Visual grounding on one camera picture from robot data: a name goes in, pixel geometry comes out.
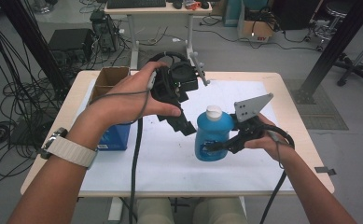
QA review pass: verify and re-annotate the teal box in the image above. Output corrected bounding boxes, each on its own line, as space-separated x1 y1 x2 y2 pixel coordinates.
224 0 243 28

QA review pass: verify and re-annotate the person's leg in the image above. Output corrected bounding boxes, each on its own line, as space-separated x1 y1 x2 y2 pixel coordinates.
192 197 249 224
136 198 176 224

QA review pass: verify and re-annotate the black equipment case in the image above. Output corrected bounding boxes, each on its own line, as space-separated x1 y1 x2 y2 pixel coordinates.
48 28 94 74

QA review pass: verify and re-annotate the person's right leg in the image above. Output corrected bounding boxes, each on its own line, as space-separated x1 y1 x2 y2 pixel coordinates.
192 197 249 224

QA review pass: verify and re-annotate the thick black gripper cable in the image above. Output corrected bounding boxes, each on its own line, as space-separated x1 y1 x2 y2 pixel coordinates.
128 117 145 224
258 124 296 224

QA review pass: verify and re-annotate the person's right hand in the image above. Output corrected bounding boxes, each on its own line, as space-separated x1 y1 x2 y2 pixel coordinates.
244 113 296 163

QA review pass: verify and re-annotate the thick black right gripper cable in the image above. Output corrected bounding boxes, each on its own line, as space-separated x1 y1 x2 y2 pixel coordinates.
258 124 296 224

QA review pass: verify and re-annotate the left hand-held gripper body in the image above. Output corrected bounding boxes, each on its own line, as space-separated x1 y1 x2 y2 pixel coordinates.
150 50 211 122

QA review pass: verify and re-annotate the brown cardboard box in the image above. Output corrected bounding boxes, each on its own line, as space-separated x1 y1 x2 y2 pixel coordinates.
237 12 278 43

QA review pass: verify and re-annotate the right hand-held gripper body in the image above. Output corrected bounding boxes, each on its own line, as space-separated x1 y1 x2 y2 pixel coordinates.
230 92 274 154

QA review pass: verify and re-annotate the white desk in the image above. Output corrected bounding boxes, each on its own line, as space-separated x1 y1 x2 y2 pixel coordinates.
104 2 214 70

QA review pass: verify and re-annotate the black metal stand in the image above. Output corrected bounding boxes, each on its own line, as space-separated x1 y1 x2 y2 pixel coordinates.
290 0 363 105
0 0 71 94

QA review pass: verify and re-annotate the blue bottle with white cap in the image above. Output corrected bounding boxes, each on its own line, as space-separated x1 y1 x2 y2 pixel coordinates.
194 105 235 162

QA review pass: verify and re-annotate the dark grey floor mat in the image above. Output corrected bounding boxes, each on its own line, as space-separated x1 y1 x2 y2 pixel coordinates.
283 78 350 131

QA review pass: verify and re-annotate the white table leg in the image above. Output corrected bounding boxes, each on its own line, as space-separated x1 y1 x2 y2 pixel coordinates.
237 196 248 219
107 196 123 222

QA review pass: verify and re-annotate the thin grey right gripper cable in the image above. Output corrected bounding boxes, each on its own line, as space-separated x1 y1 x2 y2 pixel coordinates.
266 130 286 171

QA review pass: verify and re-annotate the grey tape piece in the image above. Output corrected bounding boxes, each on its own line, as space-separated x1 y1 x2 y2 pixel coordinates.
314 166 337 175

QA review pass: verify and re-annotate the person's left leg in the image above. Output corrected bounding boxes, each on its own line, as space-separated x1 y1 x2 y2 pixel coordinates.
136 198 176 224

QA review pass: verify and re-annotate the black computer tower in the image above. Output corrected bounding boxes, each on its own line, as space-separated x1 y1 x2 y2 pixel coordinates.
90 9 121 53

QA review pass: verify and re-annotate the white table mat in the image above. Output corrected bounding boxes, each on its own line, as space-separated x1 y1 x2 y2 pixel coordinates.
79 78 295 192

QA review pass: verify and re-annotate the orange object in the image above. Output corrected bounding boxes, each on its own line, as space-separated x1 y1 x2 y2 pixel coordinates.
183 0 202 11

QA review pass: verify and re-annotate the black office chair base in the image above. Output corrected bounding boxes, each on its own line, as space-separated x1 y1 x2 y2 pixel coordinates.
332 52 363 91

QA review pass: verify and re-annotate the white wristwatch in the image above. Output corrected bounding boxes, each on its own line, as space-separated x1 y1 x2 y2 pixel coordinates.
38 126 99 171

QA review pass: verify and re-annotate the black keyboard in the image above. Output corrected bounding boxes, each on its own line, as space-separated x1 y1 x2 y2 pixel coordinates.
106 0 167 9

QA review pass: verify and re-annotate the bundle of black floor cables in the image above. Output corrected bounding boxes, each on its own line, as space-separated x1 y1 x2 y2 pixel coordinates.
0 18 63 188

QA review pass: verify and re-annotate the long black floor cable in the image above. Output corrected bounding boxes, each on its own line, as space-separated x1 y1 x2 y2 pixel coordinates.
185 24 317 52

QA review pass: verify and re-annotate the short black cable loop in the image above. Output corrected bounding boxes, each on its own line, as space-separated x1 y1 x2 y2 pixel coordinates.
147 50 190 65

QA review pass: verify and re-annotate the person's left hand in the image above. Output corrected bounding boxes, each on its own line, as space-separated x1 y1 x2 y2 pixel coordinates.
66 61 183 152

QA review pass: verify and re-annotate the black round stool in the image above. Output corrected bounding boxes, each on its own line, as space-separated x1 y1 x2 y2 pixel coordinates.
304 0 357 52

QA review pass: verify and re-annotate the thin grey left gripper cable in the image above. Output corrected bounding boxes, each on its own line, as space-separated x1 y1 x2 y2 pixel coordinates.
87 69 157 125

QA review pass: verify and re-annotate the blue cardboard box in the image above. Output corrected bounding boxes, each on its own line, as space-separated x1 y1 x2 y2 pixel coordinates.
87 65 132 152

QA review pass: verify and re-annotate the thick black left gripper cable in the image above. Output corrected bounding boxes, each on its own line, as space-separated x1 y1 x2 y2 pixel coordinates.
128 117 145 224

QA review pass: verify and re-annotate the thin grey gripper cable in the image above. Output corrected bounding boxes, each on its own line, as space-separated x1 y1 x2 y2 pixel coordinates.
87 69 157 125
266 130 286 171

